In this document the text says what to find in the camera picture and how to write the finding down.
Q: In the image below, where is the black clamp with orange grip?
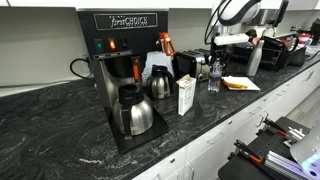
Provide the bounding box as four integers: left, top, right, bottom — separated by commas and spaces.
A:
232, 139, 265, 165
262, 117, 288, 138

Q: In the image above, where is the silver metal water bottle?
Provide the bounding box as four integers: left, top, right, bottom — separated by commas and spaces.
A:
246, 38, 266, 77

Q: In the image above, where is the clear glass bottle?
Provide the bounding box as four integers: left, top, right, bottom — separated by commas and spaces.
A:
207, 59, 223, 94

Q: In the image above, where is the aluminium extrusion rail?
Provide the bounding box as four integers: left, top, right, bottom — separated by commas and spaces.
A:
264, 150, 313, 180

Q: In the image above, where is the steel carafe with black funnel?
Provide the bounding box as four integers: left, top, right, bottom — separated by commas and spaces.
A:
112, 83, 155, 140

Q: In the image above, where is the white square plate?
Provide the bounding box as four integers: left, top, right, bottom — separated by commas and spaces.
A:
221, 75, 262, 92

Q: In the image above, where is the metal cabinet door handle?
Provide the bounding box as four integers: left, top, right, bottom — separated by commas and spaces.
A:
255, 111, 270, 128

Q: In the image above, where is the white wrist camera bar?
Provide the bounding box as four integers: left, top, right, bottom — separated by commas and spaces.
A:
213, 32, 251, 47

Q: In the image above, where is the red object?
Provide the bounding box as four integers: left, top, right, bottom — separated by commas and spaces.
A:
298, 32, 312, 44

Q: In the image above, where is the white base cabinet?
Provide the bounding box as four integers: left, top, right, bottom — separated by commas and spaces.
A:
132, 61, 320, 180

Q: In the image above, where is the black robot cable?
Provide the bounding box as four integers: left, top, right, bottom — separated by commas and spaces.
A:
203, 0, 235, 46

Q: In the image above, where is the black mounting platform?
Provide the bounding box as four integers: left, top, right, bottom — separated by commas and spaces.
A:
217, 116, 313, 180

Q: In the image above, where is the white device with purple light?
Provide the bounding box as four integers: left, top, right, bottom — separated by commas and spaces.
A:
289, 120, 320, 180

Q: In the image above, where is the steel carafe with black lid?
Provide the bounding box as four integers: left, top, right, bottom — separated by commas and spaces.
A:
146, 64, 175, 100

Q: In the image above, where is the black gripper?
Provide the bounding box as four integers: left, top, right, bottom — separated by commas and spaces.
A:
209, 42, 232, 70

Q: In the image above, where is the black steel coffee machine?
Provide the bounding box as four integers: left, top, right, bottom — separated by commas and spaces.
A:
76, 9, 170, 155

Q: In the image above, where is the thick bread slice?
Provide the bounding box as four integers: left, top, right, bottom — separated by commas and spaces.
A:
222, 78, 250, 90

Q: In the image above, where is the metal drawer handle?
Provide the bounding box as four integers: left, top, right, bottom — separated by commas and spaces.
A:
206, 131, 226, 146
304, 69, 316, 82
247, 106, 263, 117

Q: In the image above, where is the steel four-slot toaster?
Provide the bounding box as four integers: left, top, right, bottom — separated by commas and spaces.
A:
174, 48, 213, 83

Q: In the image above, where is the white carton box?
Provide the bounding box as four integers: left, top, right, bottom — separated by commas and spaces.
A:
176, 73, 198, 117

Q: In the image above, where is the black coffee machine cable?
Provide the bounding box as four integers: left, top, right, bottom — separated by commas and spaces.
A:
69, 57, 92, 82

